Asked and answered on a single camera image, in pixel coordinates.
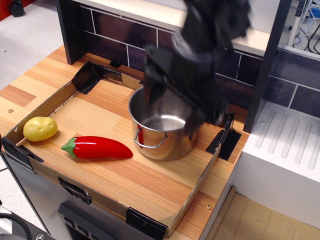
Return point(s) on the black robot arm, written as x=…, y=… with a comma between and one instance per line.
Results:
x=209, y=29

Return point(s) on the yellow toy potato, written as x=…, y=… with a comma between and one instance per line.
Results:
x=40, y=128

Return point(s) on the dark grey shelf post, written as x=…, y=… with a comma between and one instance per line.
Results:
x=257, y=103

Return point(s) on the shiny metal pot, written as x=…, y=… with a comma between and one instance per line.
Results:
x=159, y=128

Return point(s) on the white toy sink drainboard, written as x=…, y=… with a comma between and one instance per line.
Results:
x=279, y=166

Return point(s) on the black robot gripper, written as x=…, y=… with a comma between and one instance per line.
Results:
x=194, y=82

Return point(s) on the taped cardboard fence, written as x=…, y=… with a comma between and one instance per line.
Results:
x=149, y=195

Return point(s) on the red toy chili pepper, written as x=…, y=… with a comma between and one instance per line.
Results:
x=96, y=147

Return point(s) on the black toy oven front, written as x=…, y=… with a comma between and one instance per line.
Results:
x=80, y=228

